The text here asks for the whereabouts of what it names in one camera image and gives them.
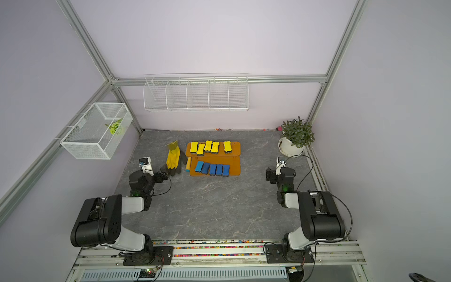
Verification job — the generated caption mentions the yellow eraser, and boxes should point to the yellow eraser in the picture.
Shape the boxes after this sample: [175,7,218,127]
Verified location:
[210,142,220,154]
[196,143,206,156]
[190,142,198,154]
[204,141,213,152]
[223,141,233,153]

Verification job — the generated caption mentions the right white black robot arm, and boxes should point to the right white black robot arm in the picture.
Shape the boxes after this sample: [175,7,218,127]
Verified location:
[265,167,346,252]

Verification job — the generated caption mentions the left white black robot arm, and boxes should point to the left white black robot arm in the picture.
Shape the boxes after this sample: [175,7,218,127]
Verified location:
[70,169,169,255]

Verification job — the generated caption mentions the orange wooden two-tier shelf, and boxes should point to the orange wooden two-tier shelf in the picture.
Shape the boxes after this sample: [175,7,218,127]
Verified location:
[186,142,241,176]

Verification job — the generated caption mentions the yellow black garden gloves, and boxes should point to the yellow black garden gloves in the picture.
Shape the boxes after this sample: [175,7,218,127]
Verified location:
[166,141,188,176]

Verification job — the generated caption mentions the blue garden hand rake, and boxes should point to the blue garden hand rake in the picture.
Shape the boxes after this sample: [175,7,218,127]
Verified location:
[186,157,191,172]

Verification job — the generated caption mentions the blue eraser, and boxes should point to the blue eraser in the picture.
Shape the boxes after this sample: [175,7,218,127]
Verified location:
[195,161,204,173]
[201,162,211,175]
[216,164,223,176]
[222,164,230,177]
[209,164,217,176]

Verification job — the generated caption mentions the potted green plant white pot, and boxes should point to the potted green plant white pot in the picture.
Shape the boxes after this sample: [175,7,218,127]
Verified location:
[279,117,315,157]

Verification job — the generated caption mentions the green item in basket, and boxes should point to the green item in basket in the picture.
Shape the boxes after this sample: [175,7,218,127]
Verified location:
[105,119,123,136]

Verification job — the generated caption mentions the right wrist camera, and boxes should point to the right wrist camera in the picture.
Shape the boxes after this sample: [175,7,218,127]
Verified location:
[276,156,286,175]

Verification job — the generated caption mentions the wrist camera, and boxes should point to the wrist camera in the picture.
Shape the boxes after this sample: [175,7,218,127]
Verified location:
[276,156,286,175]
[139,157,153,175]

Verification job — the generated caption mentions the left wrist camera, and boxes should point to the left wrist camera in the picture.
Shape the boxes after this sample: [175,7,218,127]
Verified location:
[139,157,153,175]

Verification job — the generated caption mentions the white mesh wall basket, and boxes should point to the white mesh wall basket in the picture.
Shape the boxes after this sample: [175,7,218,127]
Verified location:
[60,102,133,160]

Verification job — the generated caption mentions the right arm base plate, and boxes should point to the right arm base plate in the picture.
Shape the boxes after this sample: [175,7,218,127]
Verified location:
[263,242,314,264]

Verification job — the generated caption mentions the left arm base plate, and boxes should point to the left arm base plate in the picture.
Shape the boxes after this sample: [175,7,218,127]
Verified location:
[123,246,174,266]

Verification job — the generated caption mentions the white wire wall shelf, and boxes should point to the white wire wall shelf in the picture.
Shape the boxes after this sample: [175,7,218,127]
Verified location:
[143,73,250,112]

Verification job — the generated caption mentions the white vented cable duct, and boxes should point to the white vented cable duct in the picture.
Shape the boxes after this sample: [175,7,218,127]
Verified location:
[80,267,288,282]

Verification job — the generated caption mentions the aluminium rail frame front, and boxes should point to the aluminium rail frame front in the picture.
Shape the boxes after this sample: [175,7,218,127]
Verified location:
[72,240,366,270]

